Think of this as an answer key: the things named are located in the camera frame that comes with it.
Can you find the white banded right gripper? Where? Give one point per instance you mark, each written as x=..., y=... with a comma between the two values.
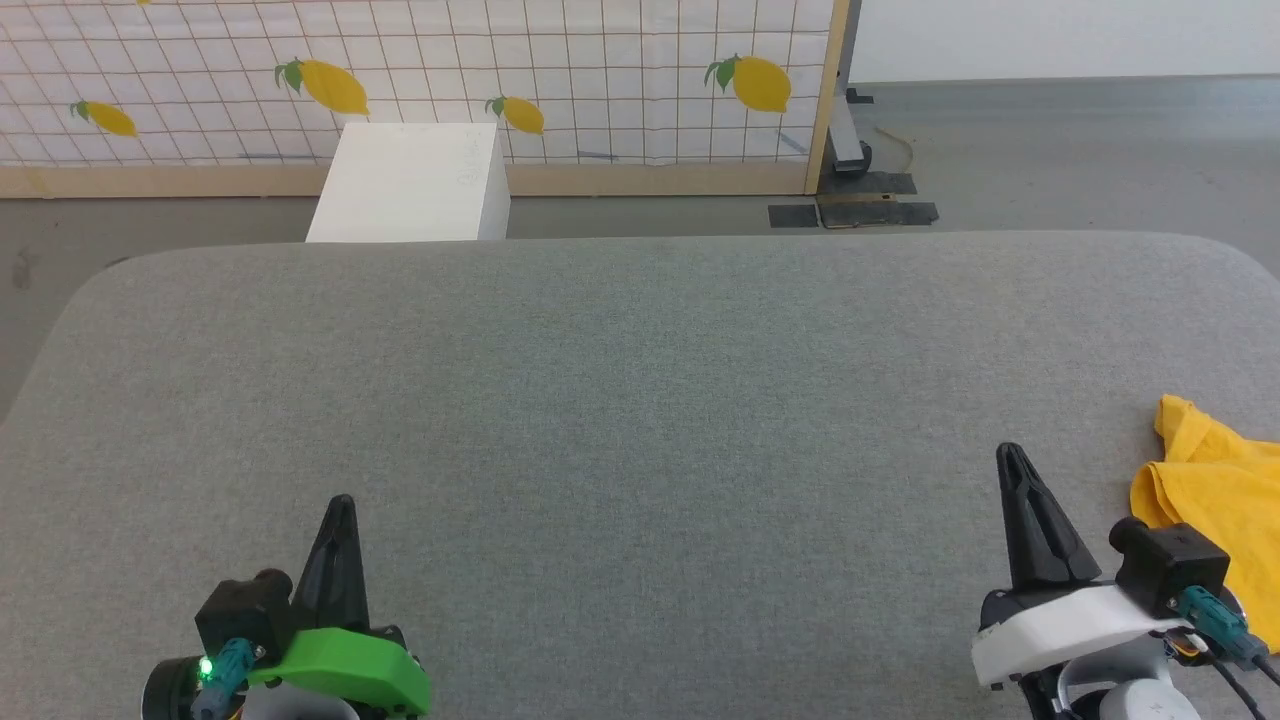
x=1070, y=620

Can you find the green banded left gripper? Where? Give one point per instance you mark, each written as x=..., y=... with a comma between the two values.
x=350, y=665

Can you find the yellow shirt with white patches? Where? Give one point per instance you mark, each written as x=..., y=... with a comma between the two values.
x=1220, y=500

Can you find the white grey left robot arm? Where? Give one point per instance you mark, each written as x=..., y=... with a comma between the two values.
x=170, y=690

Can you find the large black floor plate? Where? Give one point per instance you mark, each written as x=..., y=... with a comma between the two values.
x=875, y=212

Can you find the white box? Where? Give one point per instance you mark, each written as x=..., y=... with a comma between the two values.
x=410, y=185

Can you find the small black floor plate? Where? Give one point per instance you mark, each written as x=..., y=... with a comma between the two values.
x=793, y=215

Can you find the grey partition support leg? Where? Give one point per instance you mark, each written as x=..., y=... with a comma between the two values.
x=848, y=135

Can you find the lemon print grid partition panel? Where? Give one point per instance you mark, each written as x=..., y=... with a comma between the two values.
x=600, y=60

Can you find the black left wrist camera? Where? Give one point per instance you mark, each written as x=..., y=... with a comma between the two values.
x=240, y=610

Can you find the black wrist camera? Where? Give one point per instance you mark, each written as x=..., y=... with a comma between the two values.
x=240, y=610
x=1170, y=565

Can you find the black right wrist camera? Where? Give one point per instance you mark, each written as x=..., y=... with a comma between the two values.
x=1170, y=565

